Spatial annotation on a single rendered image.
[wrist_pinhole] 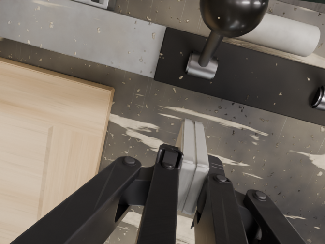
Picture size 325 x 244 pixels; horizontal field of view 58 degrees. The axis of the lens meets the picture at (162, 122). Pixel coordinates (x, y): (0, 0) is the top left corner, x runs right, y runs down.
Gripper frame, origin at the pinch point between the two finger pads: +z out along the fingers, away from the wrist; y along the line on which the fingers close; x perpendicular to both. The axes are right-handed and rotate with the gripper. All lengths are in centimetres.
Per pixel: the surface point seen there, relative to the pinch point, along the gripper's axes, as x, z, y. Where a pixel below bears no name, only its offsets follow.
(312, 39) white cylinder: 9.2, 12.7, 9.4
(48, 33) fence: 3.6, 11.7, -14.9
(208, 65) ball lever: 4.8, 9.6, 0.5
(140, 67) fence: 2.8, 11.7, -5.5
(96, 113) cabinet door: -3.8, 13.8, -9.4
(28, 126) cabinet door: -7.7, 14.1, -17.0
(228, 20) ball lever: 8.4, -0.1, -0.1
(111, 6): 7.4, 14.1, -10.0
